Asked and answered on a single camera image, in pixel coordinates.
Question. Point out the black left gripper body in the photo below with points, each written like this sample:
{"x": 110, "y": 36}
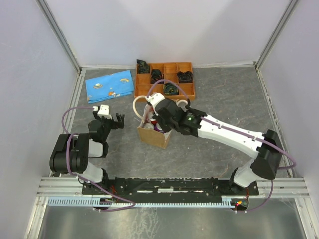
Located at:
{"x": 108, "y": 124}

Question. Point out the burlap canvas tote bag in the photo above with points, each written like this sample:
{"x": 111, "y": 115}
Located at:
{"x": 148, "y": 136}

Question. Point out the light blue cable duct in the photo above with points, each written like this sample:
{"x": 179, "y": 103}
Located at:
{"x": 104, "y": 202}

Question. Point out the left aluminium corner post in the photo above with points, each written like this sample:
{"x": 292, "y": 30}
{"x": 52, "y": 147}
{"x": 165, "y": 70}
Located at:
{"x": 44, "y": 6}

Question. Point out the aluminium front rail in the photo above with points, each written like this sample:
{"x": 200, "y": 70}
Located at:
{"x": 280, "y": 188}

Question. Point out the red soda can middle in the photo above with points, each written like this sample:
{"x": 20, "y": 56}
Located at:
{"x": 152, "y": 121}

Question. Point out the dark rolled sock front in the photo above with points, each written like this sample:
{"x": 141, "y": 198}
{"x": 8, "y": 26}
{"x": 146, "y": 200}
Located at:
{"x": 169, "y": 89}

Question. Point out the dark rolled sock middle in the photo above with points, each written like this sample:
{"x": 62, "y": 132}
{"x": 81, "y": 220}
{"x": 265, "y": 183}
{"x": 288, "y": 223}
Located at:
{"x": 156, "y": 75}

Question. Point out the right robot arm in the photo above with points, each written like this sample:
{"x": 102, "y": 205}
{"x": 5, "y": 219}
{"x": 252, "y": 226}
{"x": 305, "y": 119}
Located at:
{"x": 264, "y": 149}

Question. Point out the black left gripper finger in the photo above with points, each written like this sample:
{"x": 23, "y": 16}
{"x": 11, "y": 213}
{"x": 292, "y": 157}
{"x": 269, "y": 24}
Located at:
{"x": 95, "y": 114}
{"x": 120, "y": 121}

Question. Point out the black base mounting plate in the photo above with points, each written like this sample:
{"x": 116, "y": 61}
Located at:
{"x": 174, "y": 190}

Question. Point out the purple soda can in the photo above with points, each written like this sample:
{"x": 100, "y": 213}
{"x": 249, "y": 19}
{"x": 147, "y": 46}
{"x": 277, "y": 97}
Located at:
{"x": 158, "y": 128}

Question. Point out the red soda can back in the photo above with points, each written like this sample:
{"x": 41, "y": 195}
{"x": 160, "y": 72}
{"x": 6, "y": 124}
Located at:
{"x": 151, "y": 116}

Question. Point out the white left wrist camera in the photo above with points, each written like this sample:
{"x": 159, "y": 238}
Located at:
{"x": 103, "y": 111}

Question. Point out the wooden compartment tray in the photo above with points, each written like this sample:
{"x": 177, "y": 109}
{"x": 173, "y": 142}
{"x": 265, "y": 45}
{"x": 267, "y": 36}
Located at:
{"x": 169, "y": 69}

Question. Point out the aluminium corner post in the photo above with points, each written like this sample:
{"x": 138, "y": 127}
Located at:
{"x": 288, "y": 12}
{"x": 44, "y": 6}

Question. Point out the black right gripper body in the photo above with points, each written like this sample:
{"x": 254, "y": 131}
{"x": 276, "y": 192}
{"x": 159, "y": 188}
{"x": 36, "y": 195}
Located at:
{"x": 168, "y": 126}

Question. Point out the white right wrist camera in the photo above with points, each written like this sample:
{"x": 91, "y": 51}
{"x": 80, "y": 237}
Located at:
{"x": 154, "y": 99}

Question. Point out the right aluminium corner post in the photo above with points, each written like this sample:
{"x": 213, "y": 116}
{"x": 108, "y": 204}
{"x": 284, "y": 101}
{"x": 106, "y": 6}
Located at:
{"x": 288, "y": 12}

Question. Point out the blue space-print cloth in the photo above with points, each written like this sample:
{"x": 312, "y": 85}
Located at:
{"x": 109, "y": 86}

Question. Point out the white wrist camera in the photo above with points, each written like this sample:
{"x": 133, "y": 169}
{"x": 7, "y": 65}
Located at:
{"x": 154, "y": 99}
{"x": 103, "y": 111}

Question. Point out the dark rolled sock right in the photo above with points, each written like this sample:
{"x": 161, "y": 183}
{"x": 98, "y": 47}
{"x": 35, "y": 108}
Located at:
{"x": 185, "y": 77}

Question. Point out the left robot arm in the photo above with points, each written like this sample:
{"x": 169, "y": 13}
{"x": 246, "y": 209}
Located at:
{"x": 73, "y": 154}

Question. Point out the dark rolled sock back-left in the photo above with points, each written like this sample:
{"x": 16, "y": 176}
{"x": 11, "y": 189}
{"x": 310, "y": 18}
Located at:
{"x": 142, "y": 67}

